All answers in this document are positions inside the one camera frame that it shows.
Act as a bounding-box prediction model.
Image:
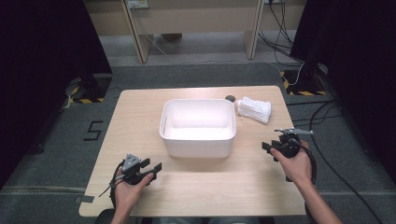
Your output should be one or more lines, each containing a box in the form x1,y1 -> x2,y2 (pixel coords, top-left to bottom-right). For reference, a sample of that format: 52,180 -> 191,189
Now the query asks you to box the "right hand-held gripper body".
274,127 -> 314,159

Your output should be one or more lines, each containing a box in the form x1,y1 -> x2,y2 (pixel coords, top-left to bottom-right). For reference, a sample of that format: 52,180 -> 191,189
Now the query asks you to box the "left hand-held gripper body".
119,153 -> 154,187

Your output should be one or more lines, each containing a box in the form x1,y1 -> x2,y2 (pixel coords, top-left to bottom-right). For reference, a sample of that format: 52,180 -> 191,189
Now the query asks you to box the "white knitted cloth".
236,96 -> 273,125

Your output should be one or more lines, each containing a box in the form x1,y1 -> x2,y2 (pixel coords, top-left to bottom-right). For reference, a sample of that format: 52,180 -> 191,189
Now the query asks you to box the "white plastic storage bin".
159,98 -> 237,159

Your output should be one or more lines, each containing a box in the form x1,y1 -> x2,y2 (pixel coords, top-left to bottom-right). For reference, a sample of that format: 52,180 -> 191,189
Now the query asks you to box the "person's right hand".
269,140 -> 313,188

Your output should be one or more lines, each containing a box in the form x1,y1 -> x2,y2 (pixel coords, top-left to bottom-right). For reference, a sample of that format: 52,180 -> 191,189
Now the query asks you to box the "person's left hand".
113,168 -> 154,215

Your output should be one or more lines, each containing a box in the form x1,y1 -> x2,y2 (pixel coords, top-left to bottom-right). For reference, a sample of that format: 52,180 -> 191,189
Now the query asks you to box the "grey tape piece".
74,194 -> 95,204

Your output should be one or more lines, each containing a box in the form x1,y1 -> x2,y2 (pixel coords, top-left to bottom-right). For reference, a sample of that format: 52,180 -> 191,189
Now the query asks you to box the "hazard striped stand base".
68,74 -> 113,105
279,69 -> 329,97

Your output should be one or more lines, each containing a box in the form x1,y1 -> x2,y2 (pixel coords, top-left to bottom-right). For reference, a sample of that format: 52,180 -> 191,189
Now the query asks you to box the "black chair seat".
94,208 -> 117,224

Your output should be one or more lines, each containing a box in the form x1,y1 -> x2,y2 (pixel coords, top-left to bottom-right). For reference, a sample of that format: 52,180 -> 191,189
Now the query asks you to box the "black curtain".
289,0 -> 396,185
0,0 -> 113,189

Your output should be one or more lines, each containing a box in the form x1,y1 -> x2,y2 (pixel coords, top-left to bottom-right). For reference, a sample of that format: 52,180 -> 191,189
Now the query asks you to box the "beige wooden desk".
83,0 -> 307,64

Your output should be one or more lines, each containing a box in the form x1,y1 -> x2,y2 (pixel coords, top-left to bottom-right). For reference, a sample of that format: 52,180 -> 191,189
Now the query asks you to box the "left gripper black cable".
98,161 -> 126,210

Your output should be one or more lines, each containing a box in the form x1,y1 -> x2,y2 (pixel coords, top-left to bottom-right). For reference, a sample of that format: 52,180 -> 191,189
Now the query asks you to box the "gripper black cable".
98,161 -> 126,210
285,138 -> 318,187

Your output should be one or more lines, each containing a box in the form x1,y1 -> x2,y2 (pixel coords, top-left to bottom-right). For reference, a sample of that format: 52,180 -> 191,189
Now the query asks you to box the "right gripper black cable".
285,138 -> 318,187

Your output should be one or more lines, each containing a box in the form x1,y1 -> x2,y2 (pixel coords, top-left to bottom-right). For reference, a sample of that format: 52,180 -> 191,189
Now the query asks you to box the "long black floor cable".
286,98 -> 385,224

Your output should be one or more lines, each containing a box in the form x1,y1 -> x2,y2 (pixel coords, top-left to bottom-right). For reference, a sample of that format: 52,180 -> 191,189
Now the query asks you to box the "black cable bunch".
257,0 -> 305,67

